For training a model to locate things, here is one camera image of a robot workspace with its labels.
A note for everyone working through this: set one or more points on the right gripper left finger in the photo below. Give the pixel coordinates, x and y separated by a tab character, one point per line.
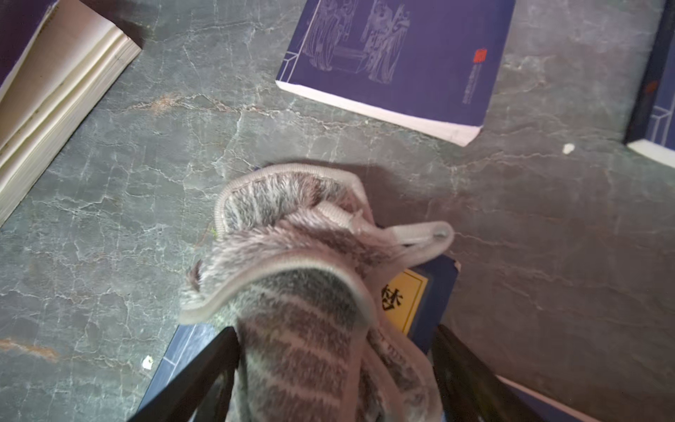
202	391

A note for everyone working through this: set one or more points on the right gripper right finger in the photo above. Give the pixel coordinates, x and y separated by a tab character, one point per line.
469	390

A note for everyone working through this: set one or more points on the grey striped wiping cloth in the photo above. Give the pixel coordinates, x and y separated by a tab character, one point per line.
297	270

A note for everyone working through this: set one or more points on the navy book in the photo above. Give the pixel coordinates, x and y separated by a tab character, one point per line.
650	131
58	59
430	66
414	302

